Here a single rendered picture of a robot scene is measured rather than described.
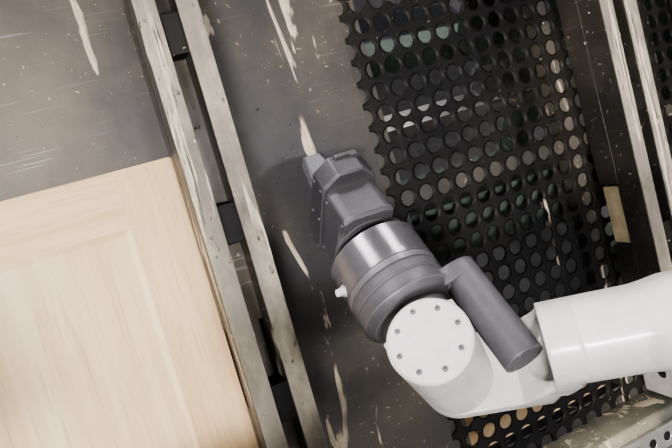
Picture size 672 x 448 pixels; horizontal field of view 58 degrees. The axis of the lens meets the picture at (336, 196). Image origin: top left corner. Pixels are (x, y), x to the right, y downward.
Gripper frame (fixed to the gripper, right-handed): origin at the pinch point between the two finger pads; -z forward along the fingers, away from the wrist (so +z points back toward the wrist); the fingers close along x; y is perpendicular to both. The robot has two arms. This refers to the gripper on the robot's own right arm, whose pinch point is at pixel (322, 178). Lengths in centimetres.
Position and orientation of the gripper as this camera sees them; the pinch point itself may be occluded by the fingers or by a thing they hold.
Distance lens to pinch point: 62.8
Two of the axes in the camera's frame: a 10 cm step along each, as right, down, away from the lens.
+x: 0.5, -6.9, -7.2
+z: 4.4, 6.6, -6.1
